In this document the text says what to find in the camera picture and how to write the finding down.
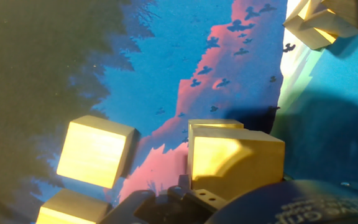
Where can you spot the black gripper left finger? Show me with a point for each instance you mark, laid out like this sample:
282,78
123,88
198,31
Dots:
172,207

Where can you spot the large wooden cube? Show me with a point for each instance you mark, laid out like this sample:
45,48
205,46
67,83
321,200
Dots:
92,152
238,161
216,124
70,207

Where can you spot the printed landscape desk mat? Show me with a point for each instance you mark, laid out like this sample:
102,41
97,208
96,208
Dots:
166,62

